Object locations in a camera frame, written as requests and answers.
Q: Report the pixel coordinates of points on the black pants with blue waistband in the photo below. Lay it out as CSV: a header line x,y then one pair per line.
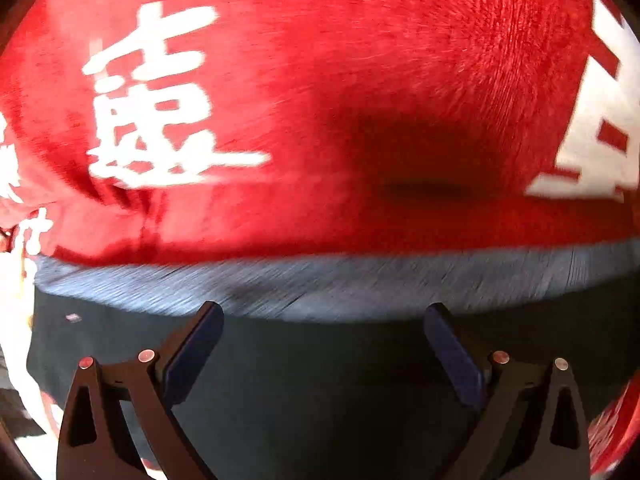
x,y
310,385

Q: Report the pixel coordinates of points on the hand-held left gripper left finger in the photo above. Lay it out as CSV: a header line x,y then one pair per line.
x,y
192,347

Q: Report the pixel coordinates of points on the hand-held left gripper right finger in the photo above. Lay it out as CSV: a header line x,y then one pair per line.
x,y
452,350

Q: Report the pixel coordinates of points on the red cloth with white characters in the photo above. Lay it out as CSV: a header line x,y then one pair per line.
x,y
320,85

